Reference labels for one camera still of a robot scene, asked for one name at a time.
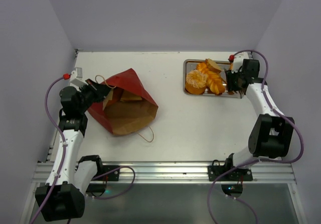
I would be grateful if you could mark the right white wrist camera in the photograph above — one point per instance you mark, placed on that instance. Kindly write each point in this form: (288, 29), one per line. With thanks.
(236, 62)

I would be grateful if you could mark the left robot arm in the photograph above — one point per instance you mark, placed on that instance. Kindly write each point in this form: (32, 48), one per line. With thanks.
(63, 195)

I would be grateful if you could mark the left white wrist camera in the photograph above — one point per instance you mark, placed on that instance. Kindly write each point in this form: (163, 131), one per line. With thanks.
(75, 77)

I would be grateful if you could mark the triangular fake sandwich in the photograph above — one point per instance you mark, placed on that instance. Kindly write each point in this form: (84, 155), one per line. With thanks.
(129, 97)

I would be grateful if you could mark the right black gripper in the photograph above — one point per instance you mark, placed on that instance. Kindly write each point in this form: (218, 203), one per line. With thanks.
(233, 81)

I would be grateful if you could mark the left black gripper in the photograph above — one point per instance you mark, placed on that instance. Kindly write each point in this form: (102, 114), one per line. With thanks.
(100, 91)

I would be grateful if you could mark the brown fake bread slice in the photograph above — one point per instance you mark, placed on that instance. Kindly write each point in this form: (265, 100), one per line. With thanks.
(212, 66)

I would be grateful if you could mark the braided fake bread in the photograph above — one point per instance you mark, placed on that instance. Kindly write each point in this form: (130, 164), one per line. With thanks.
(214, 81)

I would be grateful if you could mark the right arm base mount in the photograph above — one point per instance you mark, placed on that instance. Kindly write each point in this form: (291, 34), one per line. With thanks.
(218, 168)

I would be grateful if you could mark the round crumble fake bread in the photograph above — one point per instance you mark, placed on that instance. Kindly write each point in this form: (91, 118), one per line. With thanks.
(195, 82)

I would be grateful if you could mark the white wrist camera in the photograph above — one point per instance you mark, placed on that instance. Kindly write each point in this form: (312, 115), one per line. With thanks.
(75, 77)
(236, 62)

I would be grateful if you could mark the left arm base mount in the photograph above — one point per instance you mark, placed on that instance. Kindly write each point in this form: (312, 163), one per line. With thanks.
(100, 176)

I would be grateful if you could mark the red paper bag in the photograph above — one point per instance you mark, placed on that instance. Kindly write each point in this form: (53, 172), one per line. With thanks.
(123, 118)

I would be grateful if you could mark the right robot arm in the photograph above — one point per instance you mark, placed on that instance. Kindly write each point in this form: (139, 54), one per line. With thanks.
(271, 135)

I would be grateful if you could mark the aluminium mounting rail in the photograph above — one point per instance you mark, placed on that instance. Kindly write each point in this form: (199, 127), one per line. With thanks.
(197, 172)

